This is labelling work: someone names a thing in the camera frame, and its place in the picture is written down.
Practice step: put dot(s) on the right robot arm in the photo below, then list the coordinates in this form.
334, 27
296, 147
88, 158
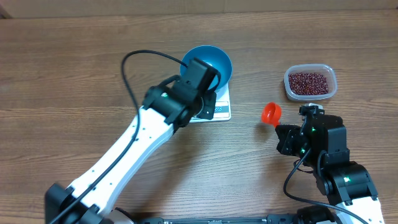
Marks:
320, 143

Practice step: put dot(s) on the blue metal bowl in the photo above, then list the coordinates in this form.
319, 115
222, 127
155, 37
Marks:
215, 57

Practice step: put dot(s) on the clear plastic container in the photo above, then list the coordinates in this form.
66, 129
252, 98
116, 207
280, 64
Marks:
325, 70

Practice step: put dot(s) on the red scoop with blue handle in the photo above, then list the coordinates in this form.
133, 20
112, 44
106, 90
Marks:
271, 114

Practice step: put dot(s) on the white digital kitchen scale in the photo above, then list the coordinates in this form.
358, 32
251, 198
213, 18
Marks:
222, 107

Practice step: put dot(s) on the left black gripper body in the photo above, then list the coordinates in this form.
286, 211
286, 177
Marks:
208, 106

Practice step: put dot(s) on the red beans in container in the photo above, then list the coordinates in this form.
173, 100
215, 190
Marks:
308, 83

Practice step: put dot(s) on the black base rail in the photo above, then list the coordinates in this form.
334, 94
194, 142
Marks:
211, 220

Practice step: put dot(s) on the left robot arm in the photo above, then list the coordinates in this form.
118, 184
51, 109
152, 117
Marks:
167, 107

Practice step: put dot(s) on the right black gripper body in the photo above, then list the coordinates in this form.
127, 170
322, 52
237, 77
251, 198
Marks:
286, 137

